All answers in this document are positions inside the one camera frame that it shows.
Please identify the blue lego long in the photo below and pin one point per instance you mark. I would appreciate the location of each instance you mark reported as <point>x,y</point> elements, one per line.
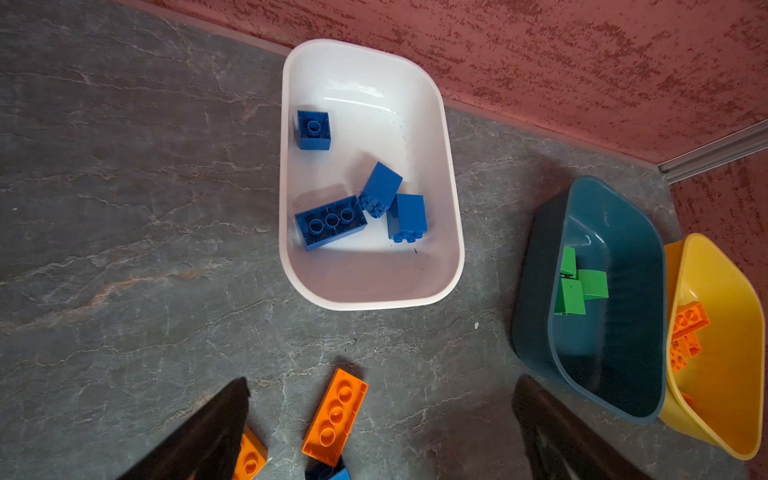
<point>331,222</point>

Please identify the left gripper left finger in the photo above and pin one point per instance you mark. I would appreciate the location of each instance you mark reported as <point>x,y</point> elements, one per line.
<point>206,446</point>

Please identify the small blue lego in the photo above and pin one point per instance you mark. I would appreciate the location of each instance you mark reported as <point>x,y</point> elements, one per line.
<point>314,133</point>

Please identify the yellow rectangular container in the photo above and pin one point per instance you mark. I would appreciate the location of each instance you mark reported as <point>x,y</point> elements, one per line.
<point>718,398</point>

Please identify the green lego square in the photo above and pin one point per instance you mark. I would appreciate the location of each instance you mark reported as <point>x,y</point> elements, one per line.
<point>568,265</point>

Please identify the green lego small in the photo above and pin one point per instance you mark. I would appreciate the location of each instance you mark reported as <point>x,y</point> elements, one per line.
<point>594,284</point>

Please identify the teal rectangular container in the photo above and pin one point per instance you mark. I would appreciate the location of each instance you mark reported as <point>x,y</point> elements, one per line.
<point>615,353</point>

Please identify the orange lego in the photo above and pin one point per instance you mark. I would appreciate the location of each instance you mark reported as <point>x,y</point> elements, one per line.
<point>252,456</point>
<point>688,319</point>
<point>335,417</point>
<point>682,350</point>

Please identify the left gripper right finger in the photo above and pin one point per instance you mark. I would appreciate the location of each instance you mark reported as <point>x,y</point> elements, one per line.
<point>558,444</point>

